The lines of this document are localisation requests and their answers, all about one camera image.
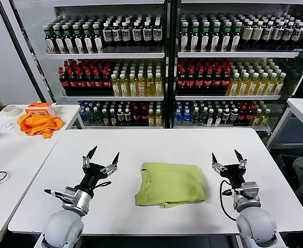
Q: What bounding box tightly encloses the red cap cola bottle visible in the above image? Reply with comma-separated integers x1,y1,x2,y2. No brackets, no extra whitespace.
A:
94,69,104,90
85,69,96,90
132,105,141,127
204,68,214,90
246,105,256,122
140,105,149,127
221,68,232,90
177,68,188,90
102,69,113,90
187,68,196,90
195,68,205,90
59,66,70,90
68,68,79,90
213,68,222,90
76,69,87,90
238,105,247,122

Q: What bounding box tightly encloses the yellow-green t-shirt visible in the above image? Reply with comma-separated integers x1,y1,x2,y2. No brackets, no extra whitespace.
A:
134,162,208,209

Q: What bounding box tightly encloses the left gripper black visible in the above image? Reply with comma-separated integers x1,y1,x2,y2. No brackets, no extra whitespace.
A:
75,146,120,198

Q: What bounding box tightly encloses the beige masking tape roll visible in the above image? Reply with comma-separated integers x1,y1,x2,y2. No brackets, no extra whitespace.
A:
3,105,23,117

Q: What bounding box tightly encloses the crumpled orange cloth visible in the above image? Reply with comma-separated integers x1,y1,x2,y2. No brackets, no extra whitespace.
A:
18,113,64,139

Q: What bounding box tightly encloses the glass drinks display cabinet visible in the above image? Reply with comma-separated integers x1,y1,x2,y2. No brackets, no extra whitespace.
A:
10,0,173,130
171,0,303,132

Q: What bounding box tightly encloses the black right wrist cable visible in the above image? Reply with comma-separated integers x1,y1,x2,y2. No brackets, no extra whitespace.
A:
219,180,239,222

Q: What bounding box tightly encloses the clear green label bottle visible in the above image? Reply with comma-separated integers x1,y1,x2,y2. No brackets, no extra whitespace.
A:
86,107,95,125
200,106,208,125
191,106,200,125

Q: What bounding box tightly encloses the beige label dark drink bottle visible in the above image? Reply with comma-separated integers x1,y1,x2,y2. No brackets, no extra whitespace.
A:
241,21,254,50
252,21,265,50

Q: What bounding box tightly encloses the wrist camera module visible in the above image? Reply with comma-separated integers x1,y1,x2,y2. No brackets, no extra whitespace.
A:
233,181,261,201
43,186,80,206

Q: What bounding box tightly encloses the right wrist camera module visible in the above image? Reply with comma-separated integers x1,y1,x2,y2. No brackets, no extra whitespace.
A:
233,181,261,201

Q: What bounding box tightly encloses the dark bottle white label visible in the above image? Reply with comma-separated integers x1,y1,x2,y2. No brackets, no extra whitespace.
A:
222,107,231,125
124,107,133,127
117,107,126,127
230,107,239,124

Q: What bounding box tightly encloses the yellow juice bottle green label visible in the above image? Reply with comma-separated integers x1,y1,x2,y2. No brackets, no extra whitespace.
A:
137,73,147,97
255,72,269,96
264,72,278,96
119,74,130,97
155,108,164,127
111,74,121,97
146,73,156,97
246,72,260,96
155,72,164,97
251,108,263,127
226,72,241,96
148,108,156,127
273,72,287,96
260,108,272,127
129,73,139,97
236,72,250,96

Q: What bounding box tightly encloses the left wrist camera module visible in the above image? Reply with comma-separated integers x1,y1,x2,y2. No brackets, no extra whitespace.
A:
43,186,80,206

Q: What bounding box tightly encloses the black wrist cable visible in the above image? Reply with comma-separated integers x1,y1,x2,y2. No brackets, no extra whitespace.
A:
219,180,239,222
90,180,113,193

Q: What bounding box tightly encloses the green cap dark tea bottle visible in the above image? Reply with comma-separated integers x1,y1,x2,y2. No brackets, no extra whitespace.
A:
190,22,201,52
93,23,104,54
72,24,85,54
43,24,56,54
230,22,244,52
82,23,95,54
220,22,233,52
53,24,66,54
201,22,211,52
210,22,222,52
63,24,75,54
180,22,191,52

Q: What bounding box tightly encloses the black slanted frame post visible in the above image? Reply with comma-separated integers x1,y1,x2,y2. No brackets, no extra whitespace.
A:
0,0,48,104

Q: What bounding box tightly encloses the blue label dark drink bottle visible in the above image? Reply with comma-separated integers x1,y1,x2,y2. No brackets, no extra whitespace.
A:
143,22,154,48
282,22,296,49
102,22,113,48
291,22,303,49
122,22,132,48
132,22,143,48
271,22,286,49
112,22,123,48
262,21,275,49
153,21,164,48

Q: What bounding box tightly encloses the orange and white box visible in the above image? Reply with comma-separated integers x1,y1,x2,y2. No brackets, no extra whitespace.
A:
25,102,58,117

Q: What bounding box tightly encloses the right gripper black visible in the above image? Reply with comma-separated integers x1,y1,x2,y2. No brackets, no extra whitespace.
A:
211,149,248,189

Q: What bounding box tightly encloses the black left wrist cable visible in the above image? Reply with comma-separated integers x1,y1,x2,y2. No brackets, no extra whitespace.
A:
90,180,113,193

